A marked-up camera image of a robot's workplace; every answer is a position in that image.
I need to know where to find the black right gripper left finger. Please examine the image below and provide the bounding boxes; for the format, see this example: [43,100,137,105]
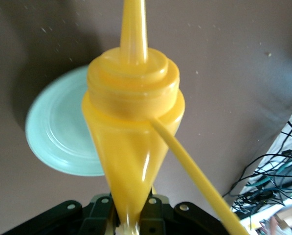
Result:
[3,194,117,235]

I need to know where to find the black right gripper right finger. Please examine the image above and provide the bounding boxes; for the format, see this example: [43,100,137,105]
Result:
[139,195,228,235]

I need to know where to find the yellow mustard squeeze bottle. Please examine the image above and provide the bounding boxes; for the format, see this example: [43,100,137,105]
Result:
[81,0,250,235]

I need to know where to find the mint green plate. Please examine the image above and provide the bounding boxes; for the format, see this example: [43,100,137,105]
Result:
[25,66,107,177]

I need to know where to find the black arcing cable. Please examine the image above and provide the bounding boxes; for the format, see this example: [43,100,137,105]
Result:
[221,151,292,199]

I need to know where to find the teal cable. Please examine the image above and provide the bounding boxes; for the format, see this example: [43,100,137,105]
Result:
[245,155,292,189]

